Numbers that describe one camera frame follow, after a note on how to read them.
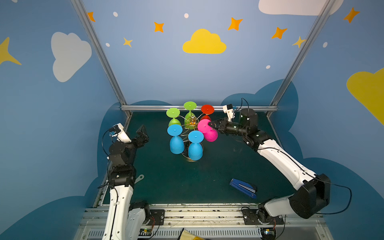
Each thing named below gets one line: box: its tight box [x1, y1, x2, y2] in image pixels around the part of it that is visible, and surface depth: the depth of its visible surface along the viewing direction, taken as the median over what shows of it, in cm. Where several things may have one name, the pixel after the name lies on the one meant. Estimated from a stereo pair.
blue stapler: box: [229, 178, 257, 199], surface depth 84 cm
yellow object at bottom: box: [177, 228, 206, 240], surface depth 70 cm
